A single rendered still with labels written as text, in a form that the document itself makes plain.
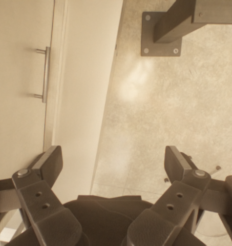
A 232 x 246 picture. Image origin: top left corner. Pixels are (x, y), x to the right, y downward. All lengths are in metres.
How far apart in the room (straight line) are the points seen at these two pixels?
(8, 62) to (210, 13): 0.48
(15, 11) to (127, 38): 1.06
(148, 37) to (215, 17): 0.91
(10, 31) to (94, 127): 0.39
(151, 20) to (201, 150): 1.14
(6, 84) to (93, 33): 0.32
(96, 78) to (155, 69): 0.88
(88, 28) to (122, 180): 1.40
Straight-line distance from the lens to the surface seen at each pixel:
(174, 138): 1.59
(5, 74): 0.41
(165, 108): 1.49
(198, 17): 0.54
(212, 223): 1.57
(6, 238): 1.16
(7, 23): 0.42
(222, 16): 0.56
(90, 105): 0.62
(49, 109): 0.63
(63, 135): 0.68
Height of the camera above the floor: 1.40
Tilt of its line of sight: 73 degrees down
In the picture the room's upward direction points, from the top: 177 degrees counter-clockwise
